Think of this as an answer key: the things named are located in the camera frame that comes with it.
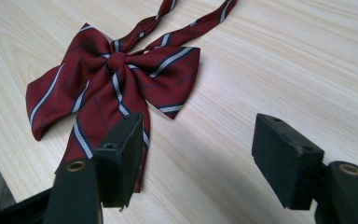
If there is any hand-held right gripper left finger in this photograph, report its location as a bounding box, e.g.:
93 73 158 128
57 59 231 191
43 112 145 224

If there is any dark red striped bow tie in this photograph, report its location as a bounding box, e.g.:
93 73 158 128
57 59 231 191
25 0 239 193

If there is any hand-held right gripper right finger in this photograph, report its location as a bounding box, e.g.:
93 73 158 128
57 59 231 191
251 113 358 224

